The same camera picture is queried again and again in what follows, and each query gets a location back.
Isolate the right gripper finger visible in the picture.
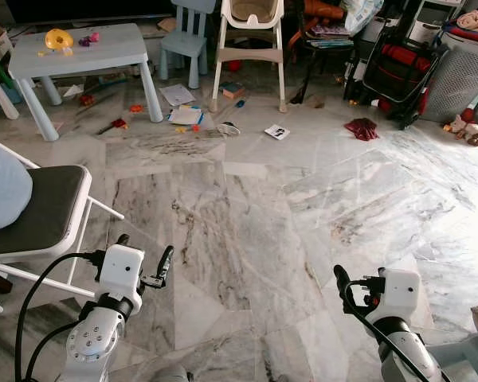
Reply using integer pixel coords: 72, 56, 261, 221
333, 264, 356, 310

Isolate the white folding chair black seat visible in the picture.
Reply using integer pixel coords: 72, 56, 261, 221
0, 134, 126, 313

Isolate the silver left robot leg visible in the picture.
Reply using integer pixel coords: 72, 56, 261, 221
147, 366, 194, 382

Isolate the red stick toy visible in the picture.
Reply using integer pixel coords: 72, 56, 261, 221
98, 118, 129, 134

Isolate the light blue round cushion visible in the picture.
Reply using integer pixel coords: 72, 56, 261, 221
0, 143, 34, 232

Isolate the white blue picture book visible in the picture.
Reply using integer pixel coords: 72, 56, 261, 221
167, 106, 206, 128

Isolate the dark red crumpled cloth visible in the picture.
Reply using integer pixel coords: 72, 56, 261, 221
344, 118, 380, 142

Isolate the white paper sheet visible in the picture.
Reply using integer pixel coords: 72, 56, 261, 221
159, 84, 196, 107

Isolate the white printed card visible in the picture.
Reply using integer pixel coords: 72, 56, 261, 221
264, 124, 291, 141

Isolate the brown stuffed animal toy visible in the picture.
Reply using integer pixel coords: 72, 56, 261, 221
442, 114, 478, 147

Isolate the small teal brown book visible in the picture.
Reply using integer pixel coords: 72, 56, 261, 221
220, 81, 246, 99

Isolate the grey plastic kids table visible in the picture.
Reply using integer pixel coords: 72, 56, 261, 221
8, 22, 164, 142

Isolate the grey mesh laundry basket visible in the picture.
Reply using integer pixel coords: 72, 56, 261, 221
421, 30, 478, 124

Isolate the black red folded stroller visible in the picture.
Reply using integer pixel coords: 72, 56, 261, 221
344, 0, 447, 130

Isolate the white baby high chair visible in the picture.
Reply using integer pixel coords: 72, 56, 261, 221
210, 0, 289, 114

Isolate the black tv console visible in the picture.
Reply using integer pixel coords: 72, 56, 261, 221
4, 0, 176, 23

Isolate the stack of books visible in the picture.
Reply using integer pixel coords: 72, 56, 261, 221
307, 22, 355, 49

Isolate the peach folded clothes pile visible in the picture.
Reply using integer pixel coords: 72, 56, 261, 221
445, 10, 478, 45

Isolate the blue white patterned bag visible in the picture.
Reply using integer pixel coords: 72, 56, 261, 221
343, 0, 383, 33

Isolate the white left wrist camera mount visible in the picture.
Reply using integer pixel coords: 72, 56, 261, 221
98, 244, 146, 295

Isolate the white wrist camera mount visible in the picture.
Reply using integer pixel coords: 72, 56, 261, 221
380, 268, 421, 322
98, 244, 146, 295

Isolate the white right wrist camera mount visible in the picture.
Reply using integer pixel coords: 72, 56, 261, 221
380, 268, 421, 322

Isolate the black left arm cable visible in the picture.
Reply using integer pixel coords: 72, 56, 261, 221
24, 321, 79, 382
14, 249, 105, 382

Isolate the yellow ring toy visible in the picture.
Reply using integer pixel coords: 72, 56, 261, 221
45, 29, 74, 52

